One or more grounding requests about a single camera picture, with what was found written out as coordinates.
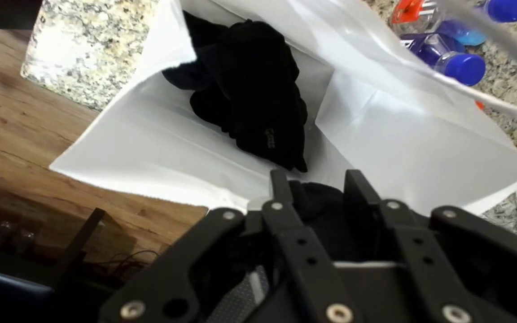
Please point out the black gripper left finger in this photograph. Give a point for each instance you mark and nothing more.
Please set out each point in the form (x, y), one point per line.
(306, 257)

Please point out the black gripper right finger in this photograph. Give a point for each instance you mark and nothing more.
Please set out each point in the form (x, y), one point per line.
(480, 263)

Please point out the white paper bag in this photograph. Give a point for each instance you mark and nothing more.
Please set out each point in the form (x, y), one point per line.
(390, 137)

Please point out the black floor mat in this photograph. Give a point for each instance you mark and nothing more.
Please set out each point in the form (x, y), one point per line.
(241, 299)

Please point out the orange marker pen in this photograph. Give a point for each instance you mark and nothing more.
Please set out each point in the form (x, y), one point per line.
(480, 107)

